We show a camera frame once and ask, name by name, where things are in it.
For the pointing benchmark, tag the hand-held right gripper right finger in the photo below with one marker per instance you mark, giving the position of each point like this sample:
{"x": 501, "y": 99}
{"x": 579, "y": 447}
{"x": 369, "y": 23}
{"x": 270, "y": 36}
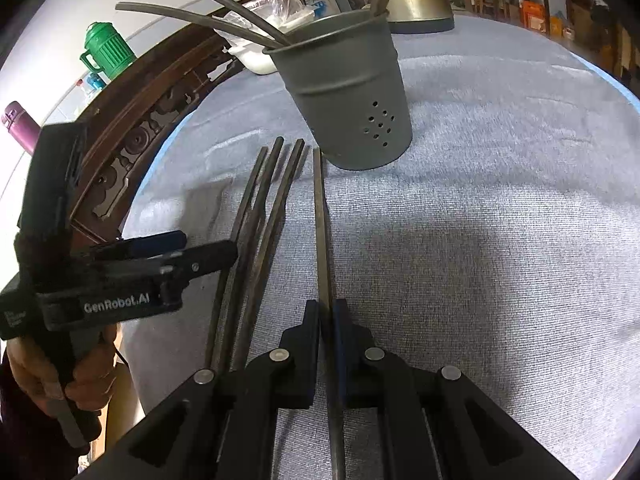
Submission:
{"x": 342, "y": 350}

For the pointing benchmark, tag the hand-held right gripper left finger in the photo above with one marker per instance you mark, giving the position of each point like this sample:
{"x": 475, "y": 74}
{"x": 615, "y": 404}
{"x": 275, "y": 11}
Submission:
{"x": 302, "y": 355}

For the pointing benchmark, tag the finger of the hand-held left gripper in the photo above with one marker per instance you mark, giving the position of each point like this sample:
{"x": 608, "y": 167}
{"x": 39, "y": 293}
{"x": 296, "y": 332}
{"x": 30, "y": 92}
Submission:
{"x": 200, "y": 255}
{"x": 155, "y": 241}

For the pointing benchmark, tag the grey metal chopstick holder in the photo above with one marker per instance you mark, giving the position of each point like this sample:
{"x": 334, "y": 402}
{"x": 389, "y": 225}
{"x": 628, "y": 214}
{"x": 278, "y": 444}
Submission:
{"x": 345, "y": 95}

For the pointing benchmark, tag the person's left hand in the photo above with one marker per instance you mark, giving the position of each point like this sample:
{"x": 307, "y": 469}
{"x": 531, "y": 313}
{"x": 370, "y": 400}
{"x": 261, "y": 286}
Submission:
{"x": 102, "y": 370}

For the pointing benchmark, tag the purple thermos bottle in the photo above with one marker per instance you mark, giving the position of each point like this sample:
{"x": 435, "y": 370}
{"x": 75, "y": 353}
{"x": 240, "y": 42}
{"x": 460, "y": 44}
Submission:
{"x": 20, "y": 127}

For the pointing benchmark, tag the carved wooden sideboard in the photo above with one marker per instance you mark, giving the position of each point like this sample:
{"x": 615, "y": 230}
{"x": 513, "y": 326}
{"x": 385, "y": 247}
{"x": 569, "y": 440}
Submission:
{"x": 150, "y": 125}

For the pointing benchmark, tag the blue label water bottle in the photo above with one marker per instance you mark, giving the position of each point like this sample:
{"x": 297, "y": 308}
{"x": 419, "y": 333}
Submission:
{"x": 92, "y": 82}

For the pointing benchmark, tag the green thermos jug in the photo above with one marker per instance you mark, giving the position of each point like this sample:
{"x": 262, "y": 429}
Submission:
{"x": 107, "y": 50}

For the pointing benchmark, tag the grey tablecloth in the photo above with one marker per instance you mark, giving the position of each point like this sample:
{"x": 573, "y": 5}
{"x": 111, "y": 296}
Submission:
{"x": 475, "y": 260}

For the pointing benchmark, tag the white pot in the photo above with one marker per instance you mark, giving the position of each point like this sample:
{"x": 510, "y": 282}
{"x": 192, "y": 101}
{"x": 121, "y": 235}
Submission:
{"x": 252, "y": 57}

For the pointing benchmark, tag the light blue table cover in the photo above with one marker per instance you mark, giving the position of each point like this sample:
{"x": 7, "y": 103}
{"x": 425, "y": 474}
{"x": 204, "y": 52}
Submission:
{"x": 616, "y": 82}

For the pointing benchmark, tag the orange cardboard box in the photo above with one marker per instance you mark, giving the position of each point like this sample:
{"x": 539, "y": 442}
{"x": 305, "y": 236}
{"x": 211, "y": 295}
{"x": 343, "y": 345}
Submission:
{"x": 532, "y": 12}

